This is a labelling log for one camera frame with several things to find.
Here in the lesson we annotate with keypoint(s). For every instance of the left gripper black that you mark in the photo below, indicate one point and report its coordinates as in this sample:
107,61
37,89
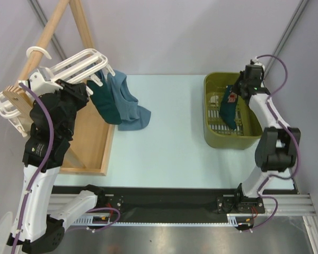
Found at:
78,91

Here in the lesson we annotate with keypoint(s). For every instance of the white plastic clip hanger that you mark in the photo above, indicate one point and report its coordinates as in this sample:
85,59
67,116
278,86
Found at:
16,104

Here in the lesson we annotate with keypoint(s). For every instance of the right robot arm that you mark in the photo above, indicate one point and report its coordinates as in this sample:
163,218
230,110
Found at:
277,153

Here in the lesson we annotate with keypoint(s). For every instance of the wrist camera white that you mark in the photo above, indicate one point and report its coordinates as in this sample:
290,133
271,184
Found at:
39,81
256,61

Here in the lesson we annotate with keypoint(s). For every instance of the aluminium rail frame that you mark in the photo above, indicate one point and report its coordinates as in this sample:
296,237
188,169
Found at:
275,205

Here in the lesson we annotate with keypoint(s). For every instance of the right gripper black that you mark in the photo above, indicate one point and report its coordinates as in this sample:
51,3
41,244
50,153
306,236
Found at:
240,86

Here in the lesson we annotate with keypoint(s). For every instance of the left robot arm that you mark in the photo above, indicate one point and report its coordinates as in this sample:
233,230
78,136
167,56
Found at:
53,115

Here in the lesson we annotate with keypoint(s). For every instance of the blue sock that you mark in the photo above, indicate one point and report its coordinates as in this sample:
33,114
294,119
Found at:
133,116

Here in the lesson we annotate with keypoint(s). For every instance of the green sock with reindeer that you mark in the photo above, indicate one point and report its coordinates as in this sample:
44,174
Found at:
228,106

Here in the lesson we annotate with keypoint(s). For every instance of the dark green sock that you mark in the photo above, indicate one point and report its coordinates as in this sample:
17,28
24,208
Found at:
103,100

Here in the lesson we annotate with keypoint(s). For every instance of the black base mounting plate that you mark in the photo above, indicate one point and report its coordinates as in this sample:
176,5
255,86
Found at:
174,205

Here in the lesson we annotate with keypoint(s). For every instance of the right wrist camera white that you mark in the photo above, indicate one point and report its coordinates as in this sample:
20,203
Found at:
256,61

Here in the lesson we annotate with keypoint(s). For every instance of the wooden drying rack frame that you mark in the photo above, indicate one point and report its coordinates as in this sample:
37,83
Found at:
89,152

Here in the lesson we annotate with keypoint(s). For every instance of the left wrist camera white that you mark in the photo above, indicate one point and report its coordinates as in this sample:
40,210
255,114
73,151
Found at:
39,81

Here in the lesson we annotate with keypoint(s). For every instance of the olive green plastic basket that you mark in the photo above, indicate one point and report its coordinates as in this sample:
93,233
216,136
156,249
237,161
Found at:
217,133

